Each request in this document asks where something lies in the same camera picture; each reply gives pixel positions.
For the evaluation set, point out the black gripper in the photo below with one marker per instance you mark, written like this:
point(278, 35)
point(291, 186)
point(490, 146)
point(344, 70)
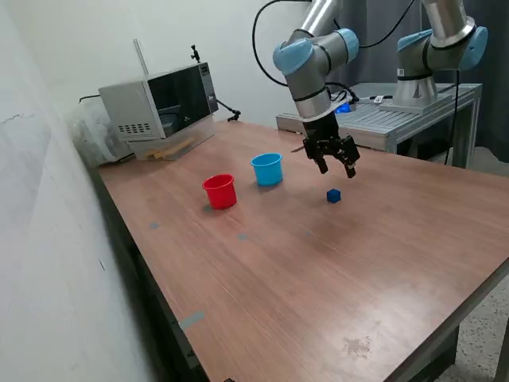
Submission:
point(322, 135)

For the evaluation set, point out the clear plastic bag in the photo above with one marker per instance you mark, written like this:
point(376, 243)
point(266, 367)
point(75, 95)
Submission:
point(91, 135)

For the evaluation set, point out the blue-lit wrist camera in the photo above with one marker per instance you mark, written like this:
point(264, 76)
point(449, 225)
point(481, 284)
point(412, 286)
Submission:
point(343, 107)

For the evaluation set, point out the silver microwave oven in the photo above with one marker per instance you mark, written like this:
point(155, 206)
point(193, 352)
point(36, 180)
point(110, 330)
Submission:
point(131, 107)

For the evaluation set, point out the aluminium robot stand table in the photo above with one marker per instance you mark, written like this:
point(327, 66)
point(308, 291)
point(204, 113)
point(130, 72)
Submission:
point(370, 119)

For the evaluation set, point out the yellow wooden strips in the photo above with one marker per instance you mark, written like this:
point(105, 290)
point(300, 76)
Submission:
point(163, 153)

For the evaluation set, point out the small black camera mount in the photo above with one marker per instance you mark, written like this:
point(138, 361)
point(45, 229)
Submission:
point(195, 53)

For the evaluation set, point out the blue plastic cup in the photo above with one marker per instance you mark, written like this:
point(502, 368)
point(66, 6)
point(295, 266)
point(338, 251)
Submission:
point(268, 175)

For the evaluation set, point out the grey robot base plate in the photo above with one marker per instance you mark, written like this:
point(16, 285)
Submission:
point(397, 106)

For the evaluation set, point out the red plastic cup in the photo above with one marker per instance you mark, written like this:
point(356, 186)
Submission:
point(220, 197)

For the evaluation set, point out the long grey tape strip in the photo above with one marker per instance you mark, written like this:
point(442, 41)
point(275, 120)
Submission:
point(192, 320)

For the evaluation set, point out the thin metal rod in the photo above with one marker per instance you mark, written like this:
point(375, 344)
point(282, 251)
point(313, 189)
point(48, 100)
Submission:
point(141, 57)

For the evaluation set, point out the dark grey curtain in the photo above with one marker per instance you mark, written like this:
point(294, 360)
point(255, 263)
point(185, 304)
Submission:
point(378, 67)

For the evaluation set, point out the dark metal strip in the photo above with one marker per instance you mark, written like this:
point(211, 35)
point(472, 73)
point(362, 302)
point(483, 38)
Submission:
point(296, 150)

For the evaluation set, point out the blue cube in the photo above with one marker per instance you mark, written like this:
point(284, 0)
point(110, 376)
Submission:
point(333, 196)

